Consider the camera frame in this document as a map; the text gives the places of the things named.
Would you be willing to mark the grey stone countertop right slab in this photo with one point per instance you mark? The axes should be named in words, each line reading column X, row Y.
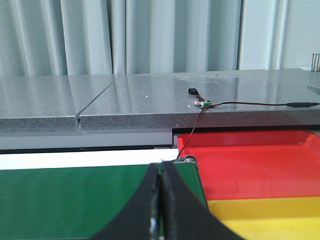
column 240, row 98

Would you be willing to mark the black connector plug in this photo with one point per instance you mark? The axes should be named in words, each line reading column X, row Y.
column 193, row 91

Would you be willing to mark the yellow plastic tray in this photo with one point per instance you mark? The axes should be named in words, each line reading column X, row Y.
column 290, row 218

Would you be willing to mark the red plastic tray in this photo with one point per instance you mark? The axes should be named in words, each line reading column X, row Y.
column 255, row 163

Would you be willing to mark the grey pleated curtain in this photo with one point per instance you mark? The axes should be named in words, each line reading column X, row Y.
column 79, row 37

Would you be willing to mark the small green circuit board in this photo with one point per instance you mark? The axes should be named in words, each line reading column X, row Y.
column 203, row 104

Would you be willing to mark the grey stone countertop left slab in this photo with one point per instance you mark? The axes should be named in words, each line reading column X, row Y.
column 35, row 104

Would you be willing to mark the white cabinet front panel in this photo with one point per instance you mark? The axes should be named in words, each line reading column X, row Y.
column 85, row 139

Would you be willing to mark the wire rack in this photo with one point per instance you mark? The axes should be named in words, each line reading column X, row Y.
column 314, row 77

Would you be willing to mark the green conveyor belt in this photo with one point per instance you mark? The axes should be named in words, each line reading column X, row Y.
column 64, row 203

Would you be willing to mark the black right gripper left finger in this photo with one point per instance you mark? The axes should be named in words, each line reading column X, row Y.
column 140, row 218

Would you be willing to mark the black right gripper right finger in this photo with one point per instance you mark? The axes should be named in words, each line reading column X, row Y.
column 184, row 216

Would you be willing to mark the grey stone countertop slab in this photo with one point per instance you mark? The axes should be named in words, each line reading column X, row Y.
column 35, row 104
column 240, row 98

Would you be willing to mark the aluminium conveyor frame rail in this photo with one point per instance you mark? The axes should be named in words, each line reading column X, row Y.
column 85, row 158

